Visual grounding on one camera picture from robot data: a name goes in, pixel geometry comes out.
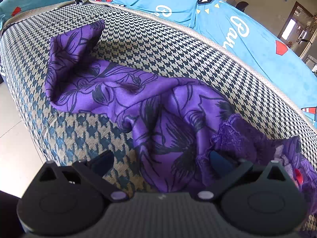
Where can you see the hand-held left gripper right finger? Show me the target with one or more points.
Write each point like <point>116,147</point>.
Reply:
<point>220,162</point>

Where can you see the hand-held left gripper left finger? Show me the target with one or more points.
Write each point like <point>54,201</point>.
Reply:
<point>105,160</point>

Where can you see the purple floral garment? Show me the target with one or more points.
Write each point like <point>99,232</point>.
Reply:
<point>153,109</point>

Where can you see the houndstooth sofa mat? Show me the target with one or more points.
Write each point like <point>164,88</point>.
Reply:
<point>148,44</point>

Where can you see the door with bright window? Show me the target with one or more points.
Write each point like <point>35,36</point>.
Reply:
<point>294,27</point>

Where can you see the wooden chair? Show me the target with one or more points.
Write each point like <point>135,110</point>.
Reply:
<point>242,6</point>

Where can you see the blue printed sofa cover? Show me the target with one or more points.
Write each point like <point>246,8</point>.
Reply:
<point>178,2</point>

